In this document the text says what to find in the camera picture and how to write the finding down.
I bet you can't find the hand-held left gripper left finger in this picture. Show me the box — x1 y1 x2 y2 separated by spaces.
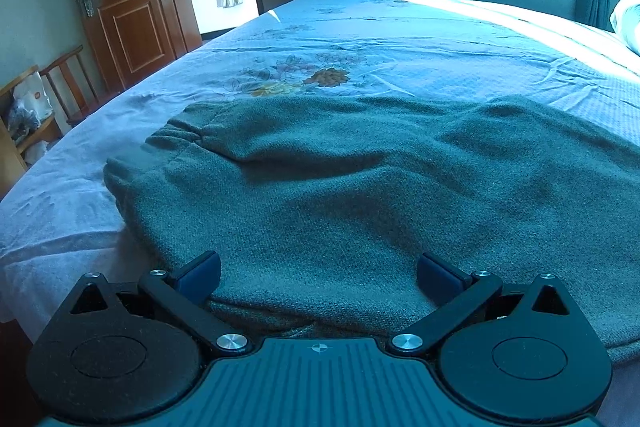
68 250 251 354

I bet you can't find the white plastic bag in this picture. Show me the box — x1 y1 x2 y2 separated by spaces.
7 72 54 144

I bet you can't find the wooden furniture piece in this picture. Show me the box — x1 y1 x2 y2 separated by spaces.
0 65 63 200

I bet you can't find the grey-green knitted sweater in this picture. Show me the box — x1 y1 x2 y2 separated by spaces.
103 94 640 364

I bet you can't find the bed with floral blue sheet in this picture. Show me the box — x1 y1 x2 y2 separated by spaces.
0 0 640 325

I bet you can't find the white pillow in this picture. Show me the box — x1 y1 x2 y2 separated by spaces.
609 0 640 56

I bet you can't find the wooden chair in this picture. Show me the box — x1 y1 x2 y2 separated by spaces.
39 45 102 128

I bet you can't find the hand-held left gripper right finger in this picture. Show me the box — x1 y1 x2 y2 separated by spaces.
390 252 574 356

